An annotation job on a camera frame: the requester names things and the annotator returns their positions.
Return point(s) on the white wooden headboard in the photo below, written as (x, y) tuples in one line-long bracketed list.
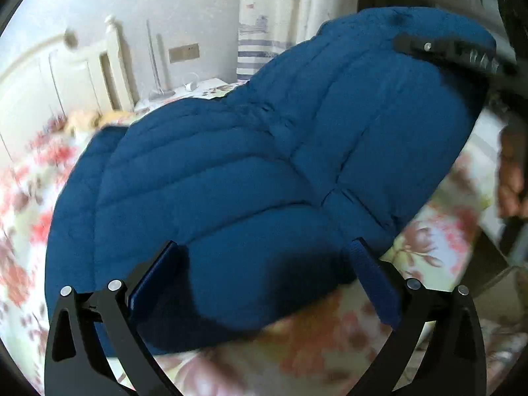
[(62, 78)]

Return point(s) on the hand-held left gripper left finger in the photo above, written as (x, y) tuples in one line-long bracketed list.
[(154, 280)]

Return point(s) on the white printed curtain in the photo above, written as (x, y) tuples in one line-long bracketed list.
[(284, 12)]

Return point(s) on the yellow plush toy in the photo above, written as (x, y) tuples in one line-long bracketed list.
[(88, 118)]

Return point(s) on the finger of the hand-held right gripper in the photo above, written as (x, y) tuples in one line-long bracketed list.
[(445, 49)]

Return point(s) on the floral bed sheet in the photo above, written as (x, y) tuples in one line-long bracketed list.
[(288, 354)]

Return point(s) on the blue quilted jacket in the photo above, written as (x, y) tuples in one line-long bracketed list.
[(255, 173)]

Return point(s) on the person's right hand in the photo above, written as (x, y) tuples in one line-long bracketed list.
[(513, 173)]

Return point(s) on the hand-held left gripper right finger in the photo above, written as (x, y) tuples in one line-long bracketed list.
[(375, 276)]

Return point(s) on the white nightstand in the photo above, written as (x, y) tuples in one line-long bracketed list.
[(206, 88)]

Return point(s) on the beige wall switch plate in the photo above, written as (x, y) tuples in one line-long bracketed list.
[(184, 52)]

